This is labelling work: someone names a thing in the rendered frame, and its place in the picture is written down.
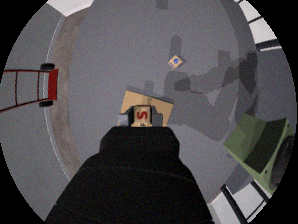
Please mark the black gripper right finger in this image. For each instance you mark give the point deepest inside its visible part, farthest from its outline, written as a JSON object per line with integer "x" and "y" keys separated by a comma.
{"x": 156, "y": 119}

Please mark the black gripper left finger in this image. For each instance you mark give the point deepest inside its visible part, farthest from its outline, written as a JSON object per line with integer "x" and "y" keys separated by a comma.
{"x": 127, "y": 118}

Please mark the tan flat mat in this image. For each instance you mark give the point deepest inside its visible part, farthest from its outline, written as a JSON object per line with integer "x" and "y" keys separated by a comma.
{"x": 132, "y": 99}

